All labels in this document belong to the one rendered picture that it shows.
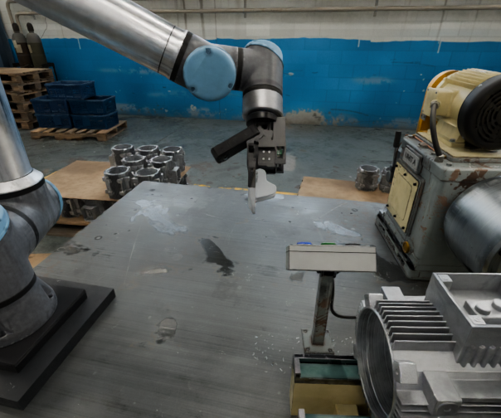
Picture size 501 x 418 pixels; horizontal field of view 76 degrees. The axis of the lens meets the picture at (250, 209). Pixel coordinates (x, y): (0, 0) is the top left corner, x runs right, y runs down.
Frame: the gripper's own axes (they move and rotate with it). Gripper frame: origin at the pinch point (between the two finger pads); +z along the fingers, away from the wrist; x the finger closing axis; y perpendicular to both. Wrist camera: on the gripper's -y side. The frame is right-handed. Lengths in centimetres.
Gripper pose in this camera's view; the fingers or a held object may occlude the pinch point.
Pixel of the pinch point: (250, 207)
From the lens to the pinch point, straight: 68.4
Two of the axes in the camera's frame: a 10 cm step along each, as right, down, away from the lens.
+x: 0.3, 1.7, 9.8
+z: -0.3, 9.8, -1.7
